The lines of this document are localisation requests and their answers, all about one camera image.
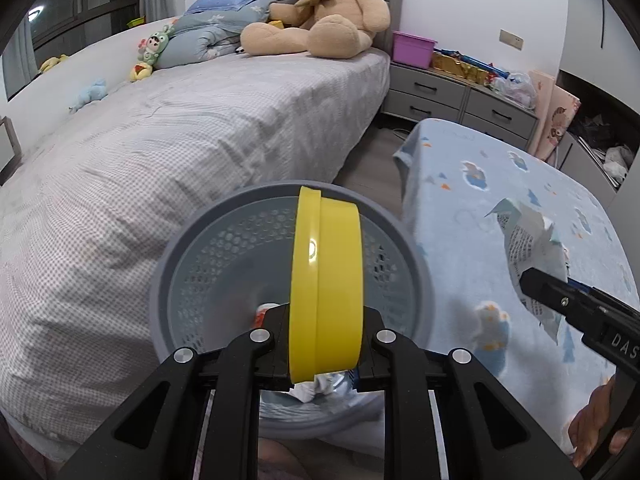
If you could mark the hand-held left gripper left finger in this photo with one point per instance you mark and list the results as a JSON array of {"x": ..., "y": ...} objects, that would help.
[{"x": 272, "y": 332}]

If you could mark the light blue plush toy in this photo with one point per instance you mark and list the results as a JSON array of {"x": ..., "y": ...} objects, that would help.
[{"x": 92, "y": 92}]

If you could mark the plain pink foam board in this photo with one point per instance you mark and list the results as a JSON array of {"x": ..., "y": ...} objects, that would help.
[{"x": 542, "y": 90}]

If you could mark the light blue floral quilt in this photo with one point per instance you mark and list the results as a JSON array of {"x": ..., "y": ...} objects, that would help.
[{"x": 210, "y": 40}]

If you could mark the person's right hand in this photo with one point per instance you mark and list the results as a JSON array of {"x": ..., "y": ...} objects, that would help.
[{"x": 592, "y": 420}]

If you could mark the large tan teddy bear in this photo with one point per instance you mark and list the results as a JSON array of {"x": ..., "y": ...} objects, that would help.
[{"x": 340, "y": 15}]

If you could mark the white wardrobe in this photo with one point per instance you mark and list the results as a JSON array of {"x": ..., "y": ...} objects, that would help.
[{"x": 585, "y": 20}]

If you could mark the grey perforated plastic basket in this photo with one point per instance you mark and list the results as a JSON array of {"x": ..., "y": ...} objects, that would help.
[{"x": 210, "y": 270}]

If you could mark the clear plastic bag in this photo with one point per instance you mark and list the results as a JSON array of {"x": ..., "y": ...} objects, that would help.
[{"x": 517, "y": 90}]

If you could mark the purple plastic bin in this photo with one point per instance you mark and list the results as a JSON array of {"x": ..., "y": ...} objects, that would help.
[{"x": 412, "y": 50}]

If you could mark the pink bear print board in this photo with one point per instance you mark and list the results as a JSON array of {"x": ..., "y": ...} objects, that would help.
[{"x": 560, "y": 120}]

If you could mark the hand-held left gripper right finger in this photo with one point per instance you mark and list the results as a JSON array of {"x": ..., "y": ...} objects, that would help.
[{"x": 372, "y": 335}]

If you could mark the white cloth bundle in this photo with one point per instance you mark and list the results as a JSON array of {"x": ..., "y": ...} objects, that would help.
[{"x": 617, "y": 160}]

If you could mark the gold foil boxes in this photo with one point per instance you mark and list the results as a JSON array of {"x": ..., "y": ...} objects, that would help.
[{"x": 460, "y": 66}]

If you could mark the yellow red plush toy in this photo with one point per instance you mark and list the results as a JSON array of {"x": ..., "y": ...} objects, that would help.
[{"x": 141, "y": 72}]

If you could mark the wall switch plate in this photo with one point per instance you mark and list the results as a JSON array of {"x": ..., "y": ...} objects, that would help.
[{"x": 511, "y": 39}]

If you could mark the bed with grey checked sheet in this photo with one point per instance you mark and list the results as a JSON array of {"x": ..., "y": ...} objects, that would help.
[{"x": 175, "y": 150}]

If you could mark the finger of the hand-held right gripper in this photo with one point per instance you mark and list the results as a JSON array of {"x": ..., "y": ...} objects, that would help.
[
  {"x": 585, "y": 290},
  {"x": 545, "y": 287}
]

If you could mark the yellow toy block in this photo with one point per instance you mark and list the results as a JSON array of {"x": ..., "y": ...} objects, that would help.
[{"x": 276, "y": 24}]

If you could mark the white paper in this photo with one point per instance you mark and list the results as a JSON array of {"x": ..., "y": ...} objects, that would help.
[{"x": 305, "y": 391}]

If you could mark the grey drawer dresser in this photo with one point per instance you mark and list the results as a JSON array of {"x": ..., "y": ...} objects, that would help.
[{"x": 425, "y": 87}]

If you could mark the green hooded plush doll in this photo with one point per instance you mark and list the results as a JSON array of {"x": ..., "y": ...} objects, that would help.
[{"x": 152, "y": 47}]

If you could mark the white printed wrapper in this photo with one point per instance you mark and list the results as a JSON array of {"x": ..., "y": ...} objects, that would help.
[{"x": 525, "y": 245}]

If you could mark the grey padded headboard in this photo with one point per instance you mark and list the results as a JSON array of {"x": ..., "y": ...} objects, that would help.
[{"x": 393, "y": 5}]

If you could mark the small yellow green toy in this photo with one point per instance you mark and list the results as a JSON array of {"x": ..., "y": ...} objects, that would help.
[{"x": 135, "y": 22}]

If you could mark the red paper cup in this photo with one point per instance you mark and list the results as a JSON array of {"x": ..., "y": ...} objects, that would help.
[{"x": 262, "y": 314}]

